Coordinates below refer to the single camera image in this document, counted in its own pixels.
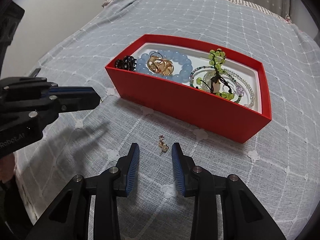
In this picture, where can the black flower hair clip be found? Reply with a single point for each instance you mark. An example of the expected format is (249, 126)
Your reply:
(127, 63)

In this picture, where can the grey checked bedspread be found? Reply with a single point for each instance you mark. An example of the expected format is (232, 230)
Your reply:
(278, 160)

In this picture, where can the person's left hand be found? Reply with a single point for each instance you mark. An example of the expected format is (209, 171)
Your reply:
(7, 167)

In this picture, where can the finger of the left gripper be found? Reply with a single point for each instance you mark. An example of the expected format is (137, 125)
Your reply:
(73, 99)

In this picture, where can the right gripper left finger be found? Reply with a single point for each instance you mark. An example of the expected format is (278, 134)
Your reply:
(127, 166)

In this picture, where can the small gold earring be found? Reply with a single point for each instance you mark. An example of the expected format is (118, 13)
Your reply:
(164, 147)

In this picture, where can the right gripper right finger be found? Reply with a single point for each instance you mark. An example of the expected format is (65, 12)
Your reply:
(186, 173)

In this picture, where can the red jewelry box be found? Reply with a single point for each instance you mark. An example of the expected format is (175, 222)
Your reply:
(204, 110)

